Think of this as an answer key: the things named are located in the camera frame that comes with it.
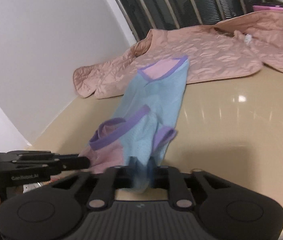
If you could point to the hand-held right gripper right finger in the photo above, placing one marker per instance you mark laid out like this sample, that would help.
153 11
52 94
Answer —
179 187

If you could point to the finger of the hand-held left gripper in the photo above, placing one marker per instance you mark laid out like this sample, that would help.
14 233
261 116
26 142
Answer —
74 162

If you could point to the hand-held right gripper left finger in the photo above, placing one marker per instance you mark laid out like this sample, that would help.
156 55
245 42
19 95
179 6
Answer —
99 187

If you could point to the pink blue purple-trimmed top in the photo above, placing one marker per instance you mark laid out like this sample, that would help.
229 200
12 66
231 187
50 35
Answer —
146 120

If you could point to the pink quilted jacket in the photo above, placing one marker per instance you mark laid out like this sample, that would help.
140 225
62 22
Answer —
219 57

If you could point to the metal window grille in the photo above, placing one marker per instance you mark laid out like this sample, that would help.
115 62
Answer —
181 2

